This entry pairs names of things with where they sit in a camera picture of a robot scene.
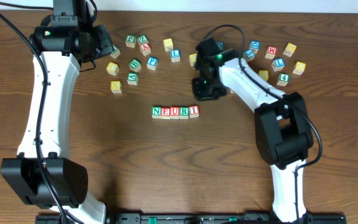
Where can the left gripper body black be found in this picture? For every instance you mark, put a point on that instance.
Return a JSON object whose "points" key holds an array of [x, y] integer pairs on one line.
{"points": [[105, 40]]}

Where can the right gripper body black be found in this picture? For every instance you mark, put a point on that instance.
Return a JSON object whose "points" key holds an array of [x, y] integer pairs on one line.
{"points": [[208, 91]]}

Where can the red I block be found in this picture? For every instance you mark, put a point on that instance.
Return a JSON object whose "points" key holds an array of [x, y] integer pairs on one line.
{"points": [[194, 111]]}

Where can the green R block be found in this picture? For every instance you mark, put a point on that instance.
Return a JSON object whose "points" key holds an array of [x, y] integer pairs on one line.
{"points": [[184, 113]]}

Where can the red E block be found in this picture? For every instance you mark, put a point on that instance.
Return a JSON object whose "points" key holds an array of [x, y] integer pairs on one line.
{"points": [[165, 113]]}

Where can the blue P block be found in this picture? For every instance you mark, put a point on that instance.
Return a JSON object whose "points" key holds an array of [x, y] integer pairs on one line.
{"points": [[152, 63]]}

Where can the yellow s block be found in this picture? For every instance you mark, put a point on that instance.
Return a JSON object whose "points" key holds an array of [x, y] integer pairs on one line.
{"points": [[264, 74], [168, 44]]}

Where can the green N block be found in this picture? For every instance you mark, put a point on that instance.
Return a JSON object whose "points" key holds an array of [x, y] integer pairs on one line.
{"points": [[156, 112]]}

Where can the red U block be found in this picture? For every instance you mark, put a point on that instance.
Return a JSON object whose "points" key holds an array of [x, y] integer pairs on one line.
{"points": [[174, 112]]}

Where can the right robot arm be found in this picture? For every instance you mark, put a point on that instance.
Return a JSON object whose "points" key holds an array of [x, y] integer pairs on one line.
{"points": [[282, 133]]}

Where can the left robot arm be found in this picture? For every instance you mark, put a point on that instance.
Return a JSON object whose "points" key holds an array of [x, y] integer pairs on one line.
{"points": [[42, 173]]}

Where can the green L block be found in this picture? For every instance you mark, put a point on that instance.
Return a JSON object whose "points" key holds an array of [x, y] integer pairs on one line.
{"points": [[115, 52]]}

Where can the yellow C block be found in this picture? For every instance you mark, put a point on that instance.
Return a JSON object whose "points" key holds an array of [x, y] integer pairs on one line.
{"points": [[112, 68]]}

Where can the green J block upper left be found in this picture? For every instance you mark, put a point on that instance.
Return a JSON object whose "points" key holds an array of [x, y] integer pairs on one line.
{"points": [[130, 41]]}

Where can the yellow O block left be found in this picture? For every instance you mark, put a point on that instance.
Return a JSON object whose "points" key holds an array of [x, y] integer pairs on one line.
{"points": [[193, 59]]}

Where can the green B block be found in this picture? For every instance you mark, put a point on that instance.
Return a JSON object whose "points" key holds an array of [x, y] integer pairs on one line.
{"points": [[135, 65]]}

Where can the green Z block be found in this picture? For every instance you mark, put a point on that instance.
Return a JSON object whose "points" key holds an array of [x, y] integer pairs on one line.
{"points": [[142, 39]]}

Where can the yellow K block left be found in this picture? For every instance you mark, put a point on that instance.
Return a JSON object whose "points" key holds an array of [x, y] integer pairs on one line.
{"points": [[116, 87]]}

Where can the yellow k block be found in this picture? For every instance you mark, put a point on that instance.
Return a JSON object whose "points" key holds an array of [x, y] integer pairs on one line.
{"points": [[116, 87], [289, 49]]}

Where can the red A block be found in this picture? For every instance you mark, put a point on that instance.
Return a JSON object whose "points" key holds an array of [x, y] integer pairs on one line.
{"points": [[145, 48]]}

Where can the blue D block centre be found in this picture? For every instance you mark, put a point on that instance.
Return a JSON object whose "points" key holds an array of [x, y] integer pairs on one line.
{"points": [[220, 45]]}

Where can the blue d block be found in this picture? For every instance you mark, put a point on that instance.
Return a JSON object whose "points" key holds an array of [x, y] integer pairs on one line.
{"points": [[220, 45], [254, 46]]}

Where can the blue L block centre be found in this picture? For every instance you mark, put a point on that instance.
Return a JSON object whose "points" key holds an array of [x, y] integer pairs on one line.
{"points": [[175, 55]]}

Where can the blue l block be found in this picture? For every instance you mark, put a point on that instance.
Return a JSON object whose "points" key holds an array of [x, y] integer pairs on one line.
{"points": [[278, 64], [175, 55]]}

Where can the blue 5 block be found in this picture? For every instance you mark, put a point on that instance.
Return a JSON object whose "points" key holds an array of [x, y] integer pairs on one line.
{"points": [[249, 55]]}

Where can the yellow S block top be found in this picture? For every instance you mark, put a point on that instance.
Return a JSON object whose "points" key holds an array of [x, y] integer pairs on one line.
{"points": [[168, 44]]}

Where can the blue D block right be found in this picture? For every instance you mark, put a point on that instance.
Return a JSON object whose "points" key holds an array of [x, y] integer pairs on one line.
{"points": [[254, 46]]}

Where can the red M block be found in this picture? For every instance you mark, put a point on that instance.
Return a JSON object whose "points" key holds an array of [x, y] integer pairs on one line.
{"points": [[271, 52]]}

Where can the blue L block right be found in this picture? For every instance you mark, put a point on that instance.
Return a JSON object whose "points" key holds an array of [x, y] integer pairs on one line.
{"points": [[278, 64]]}

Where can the green 4 block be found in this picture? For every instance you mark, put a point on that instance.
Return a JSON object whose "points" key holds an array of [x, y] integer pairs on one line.
{"points": [[283, 79]]}

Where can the yellow K block right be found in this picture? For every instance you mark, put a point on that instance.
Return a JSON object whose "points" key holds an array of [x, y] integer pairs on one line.
{"points": [[289, 49]]}

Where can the yellow G block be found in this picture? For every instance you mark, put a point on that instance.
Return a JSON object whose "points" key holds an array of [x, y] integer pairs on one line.
{"points": [[299, 68]]}

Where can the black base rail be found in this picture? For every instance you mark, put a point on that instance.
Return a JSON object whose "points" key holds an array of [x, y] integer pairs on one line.
{"points": [[252, 217]]}

